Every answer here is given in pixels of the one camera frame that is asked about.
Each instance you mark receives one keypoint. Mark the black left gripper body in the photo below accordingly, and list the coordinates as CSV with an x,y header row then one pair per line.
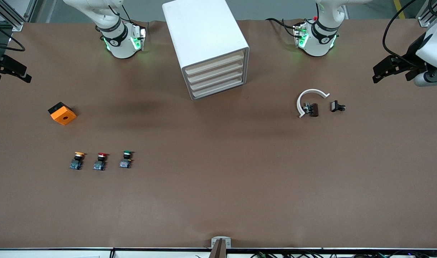
x,y
413,51

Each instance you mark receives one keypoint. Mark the yellow push button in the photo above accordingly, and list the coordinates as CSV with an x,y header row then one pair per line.
x,y
76,163

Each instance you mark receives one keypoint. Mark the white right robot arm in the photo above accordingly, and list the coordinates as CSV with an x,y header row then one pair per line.
x,y
121,46

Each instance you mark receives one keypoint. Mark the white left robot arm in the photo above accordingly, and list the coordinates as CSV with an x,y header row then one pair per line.
x,y
317,46

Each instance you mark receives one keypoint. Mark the arm base connector panel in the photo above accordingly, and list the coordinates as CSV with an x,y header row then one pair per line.
x,y
138,37

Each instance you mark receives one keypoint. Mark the red push button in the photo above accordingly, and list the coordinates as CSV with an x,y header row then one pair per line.
x,y
100,164

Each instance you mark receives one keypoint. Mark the green push button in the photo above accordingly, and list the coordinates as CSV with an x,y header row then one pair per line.
x,y
125,163

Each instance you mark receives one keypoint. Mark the orange box with hole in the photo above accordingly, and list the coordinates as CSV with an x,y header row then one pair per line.
x,y
64,116

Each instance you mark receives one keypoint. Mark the small black clip part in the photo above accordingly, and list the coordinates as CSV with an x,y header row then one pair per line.
x,y
335,106

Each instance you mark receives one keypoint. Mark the small brown black connector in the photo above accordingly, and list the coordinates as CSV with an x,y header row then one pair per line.
x,y
313,110

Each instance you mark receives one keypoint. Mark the brown table cover mat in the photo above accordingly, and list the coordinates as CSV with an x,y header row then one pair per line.
x,y
218,179

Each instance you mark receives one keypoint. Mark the aluminium frame post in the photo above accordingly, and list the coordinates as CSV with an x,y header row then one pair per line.
x,y
6,14
428,18

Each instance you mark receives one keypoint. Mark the white table edge rail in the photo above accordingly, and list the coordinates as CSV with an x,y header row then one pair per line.
x,y
60,253

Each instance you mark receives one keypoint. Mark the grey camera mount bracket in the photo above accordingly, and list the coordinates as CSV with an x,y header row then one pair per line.
x,y
221,247

